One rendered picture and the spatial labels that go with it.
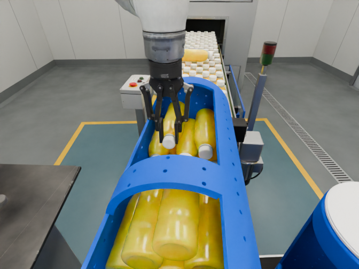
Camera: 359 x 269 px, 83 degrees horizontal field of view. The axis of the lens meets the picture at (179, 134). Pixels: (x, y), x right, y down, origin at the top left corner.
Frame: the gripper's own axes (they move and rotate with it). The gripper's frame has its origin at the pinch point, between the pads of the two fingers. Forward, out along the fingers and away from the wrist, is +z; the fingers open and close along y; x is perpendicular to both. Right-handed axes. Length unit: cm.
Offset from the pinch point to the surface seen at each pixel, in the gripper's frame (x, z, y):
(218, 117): -1.8, -6.4, 13.1
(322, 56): 450, 95, 273
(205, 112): 12.7, 0.5, 10.3
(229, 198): -25.7, -6.0, 13.9
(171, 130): 2.1, 1.1, 0.5
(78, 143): 123, 114, -131
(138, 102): 37.1, 11.0, -20.9
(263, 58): 63, -4, 39
